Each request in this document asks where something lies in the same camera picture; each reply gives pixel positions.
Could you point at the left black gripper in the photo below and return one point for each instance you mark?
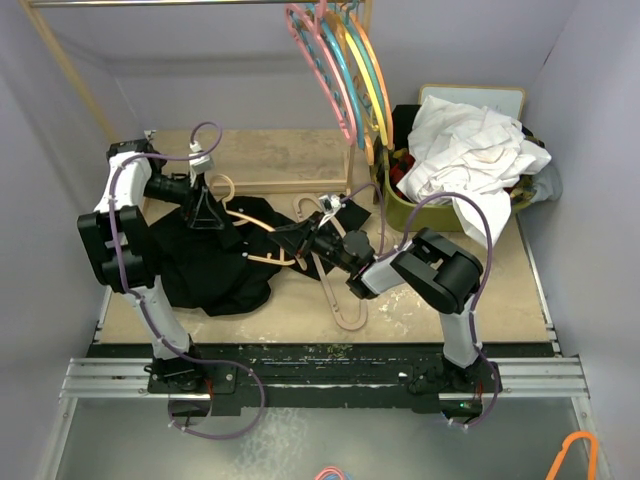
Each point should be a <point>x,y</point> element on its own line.
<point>199,207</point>

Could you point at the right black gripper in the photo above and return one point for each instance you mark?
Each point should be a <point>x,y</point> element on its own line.
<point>300,237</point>

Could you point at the black shirt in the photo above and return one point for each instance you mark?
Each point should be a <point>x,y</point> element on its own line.
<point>218,271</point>

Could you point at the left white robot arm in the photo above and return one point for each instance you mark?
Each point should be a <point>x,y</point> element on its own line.
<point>119,243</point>

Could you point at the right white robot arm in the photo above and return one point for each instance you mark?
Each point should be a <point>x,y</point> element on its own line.
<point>446,277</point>

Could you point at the white shirt pile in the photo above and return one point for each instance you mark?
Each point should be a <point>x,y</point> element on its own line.
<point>477,152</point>

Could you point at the yellow plastic hanger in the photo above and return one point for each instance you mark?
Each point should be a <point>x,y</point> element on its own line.
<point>359,69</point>

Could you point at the pink plastic hanger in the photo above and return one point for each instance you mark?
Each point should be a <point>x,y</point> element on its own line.
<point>297,24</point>

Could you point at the teal plastic hanger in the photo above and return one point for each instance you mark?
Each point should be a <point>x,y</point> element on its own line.
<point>367,77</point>

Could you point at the blue plastic hanger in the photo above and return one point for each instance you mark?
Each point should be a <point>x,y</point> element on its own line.
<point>330,66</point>

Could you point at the pink hanger on floor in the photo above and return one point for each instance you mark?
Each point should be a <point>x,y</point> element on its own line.
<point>332,473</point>

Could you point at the wooden clothes rack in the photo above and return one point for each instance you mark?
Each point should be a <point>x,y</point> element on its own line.
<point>168,67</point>

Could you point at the green laundry basket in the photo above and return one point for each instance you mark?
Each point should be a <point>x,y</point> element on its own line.
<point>388,169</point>

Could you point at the grey cloth behind basket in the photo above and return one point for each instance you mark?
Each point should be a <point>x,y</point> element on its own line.
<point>547,185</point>

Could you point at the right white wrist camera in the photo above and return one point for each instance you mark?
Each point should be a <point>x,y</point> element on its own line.
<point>330,205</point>

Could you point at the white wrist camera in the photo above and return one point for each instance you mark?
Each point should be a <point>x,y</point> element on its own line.
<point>330,205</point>
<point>200,161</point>

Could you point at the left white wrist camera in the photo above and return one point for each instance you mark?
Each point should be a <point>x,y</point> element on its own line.
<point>200,161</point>

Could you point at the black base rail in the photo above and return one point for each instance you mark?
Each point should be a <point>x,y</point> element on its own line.
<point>408,376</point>

